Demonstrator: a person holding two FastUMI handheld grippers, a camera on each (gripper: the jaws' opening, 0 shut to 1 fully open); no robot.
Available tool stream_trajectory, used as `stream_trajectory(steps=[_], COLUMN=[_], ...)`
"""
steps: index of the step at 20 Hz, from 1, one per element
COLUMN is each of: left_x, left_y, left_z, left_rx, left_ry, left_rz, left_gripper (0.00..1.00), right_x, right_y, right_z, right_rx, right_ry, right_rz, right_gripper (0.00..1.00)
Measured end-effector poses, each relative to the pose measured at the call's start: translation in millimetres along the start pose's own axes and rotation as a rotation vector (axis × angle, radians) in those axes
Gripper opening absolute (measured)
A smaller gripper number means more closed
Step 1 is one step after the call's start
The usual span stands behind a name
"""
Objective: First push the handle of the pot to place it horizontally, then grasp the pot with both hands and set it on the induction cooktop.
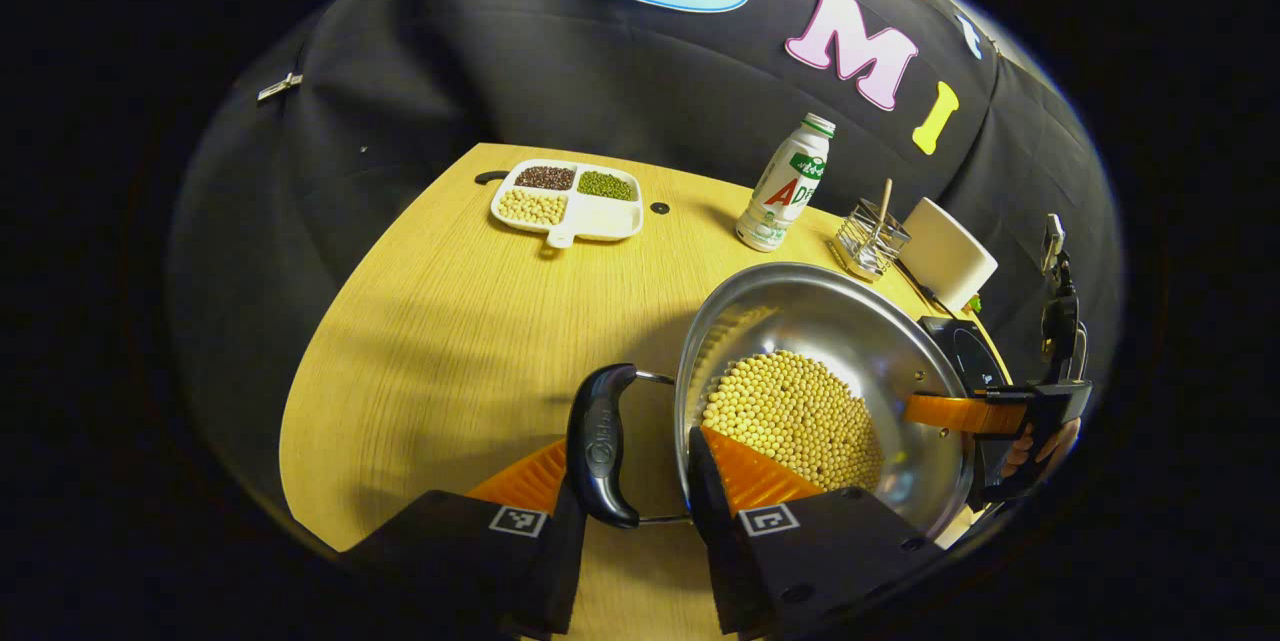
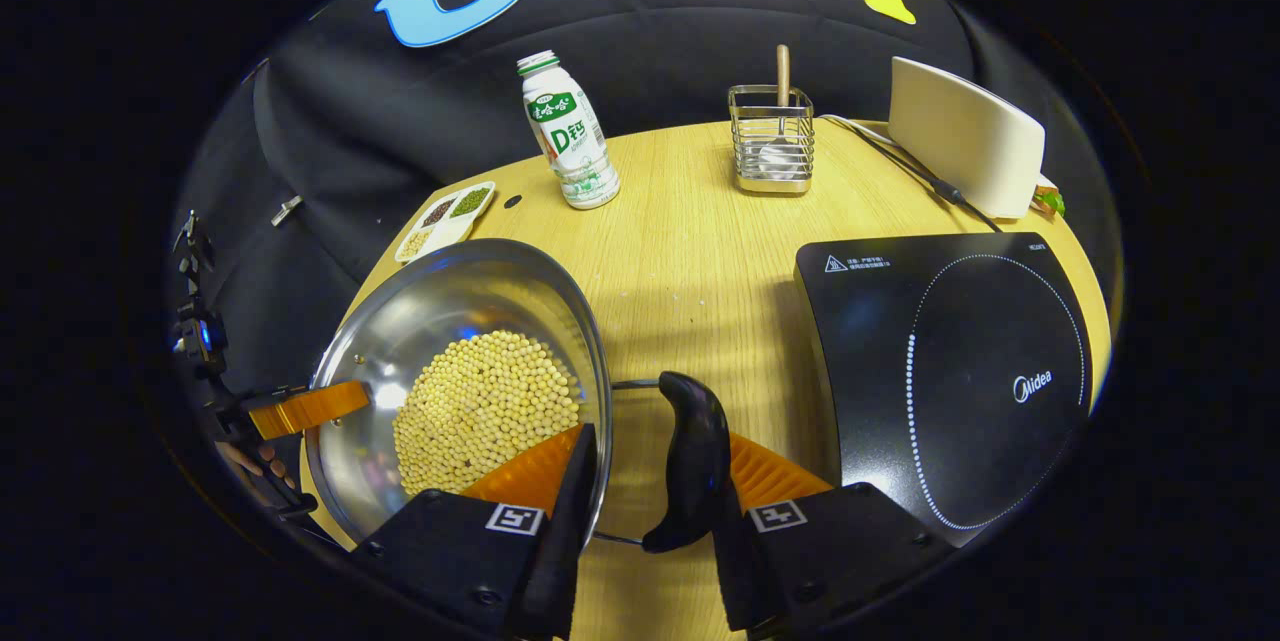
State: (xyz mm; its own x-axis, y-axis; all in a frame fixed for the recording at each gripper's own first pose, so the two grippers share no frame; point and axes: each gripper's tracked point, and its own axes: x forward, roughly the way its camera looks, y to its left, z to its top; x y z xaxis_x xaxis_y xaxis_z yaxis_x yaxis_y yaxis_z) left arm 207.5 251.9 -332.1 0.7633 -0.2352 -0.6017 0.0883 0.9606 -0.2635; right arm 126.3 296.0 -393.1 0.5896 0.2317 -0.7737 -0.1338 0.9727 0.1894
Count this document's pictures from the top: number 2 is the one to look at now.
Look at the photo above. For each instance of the sandwich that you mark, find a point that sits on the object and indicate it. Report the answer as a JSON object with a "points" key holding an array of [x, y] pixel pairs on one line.
{"points": [[1051, 201]]}

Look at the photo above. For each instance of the silver metal clip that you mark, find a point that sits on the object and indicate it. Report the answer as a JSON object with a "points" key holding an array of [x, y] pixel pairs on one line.
{"points": [[286, 210]]}

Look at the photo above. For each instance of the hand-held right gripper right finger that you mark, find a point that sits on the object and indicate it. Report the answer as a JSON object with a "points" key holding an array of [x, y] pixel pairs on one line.
{"points": [[850, 556]]}

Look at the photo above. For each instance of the black induction cooktop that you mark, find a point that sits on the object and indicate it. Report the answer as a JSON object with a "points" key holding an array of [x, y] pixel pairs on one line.
{"points": [[880, 351]]}

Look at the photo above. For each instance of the white toaster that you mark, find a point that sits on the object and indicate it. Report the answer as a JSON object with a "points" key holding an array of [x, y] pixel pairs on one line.
{"points": [[960, 136]]}

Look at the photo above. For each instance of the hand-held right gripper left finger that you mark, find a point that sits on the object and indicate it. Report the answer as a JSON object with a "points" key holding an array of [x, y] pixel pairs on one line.
{"points": [[560, 541]]}

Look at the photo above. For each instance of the white divided bean dish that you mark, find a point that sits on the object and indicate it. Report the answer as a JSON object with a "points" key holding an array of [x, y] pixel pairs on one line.
{"points": [[445, 221]]}

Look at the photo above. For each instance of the white drink bottle green label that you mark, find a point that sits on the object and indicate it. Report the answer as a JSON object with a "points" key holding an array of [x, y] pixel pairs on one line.
{"points": [[572, 136]]}

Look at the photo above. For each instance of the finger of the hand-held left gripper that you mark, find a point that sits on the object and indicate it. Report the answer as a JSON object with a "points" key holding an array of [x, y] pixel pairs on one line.
{"points": [[305, 408]]}

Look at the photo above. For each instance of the steel pot with soybeans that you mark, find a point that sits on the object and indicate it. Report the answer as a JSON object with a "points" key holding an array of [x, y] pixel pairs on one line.
{"points": [[470, 296]]}

